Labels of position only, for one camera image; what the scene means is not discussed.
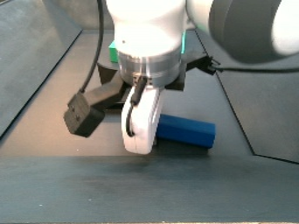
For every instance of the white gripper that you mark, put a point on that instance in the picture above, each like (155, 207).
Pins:
(144, 119)

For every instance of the blue hexagon prism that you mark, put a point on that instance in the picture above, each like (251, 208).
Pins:
(185, 130)

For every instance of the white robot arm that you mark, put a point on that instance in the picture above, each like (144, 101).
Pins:
(255, 30)

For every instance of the green shape sorter block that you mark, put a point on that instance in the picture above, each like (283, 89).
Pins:
(112, 49)

